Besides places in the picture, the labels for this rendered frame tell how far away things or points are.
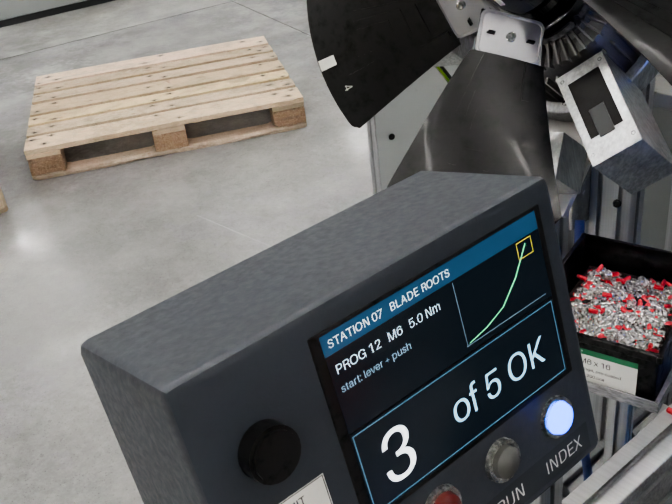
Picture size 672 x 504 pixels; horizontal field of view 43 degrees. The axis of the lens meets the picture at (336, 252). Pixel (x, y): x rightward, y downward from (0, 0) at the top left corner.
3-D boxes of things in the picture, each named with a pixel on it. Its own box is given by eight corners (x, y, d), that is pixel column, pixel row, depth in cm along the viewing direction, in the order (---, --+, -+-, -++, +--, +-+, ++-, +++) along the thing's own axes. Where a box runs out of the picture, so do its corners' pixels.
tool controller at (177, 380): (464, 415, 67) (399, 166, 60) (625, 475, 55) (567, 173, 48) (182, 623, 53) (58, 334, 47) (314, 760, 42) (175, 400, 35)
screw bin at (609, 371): (579, 274, 118) (582, 231, 114) (707, 305, 109) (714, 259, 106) (515, 365, 103) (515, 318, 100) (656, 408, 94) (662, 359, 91)
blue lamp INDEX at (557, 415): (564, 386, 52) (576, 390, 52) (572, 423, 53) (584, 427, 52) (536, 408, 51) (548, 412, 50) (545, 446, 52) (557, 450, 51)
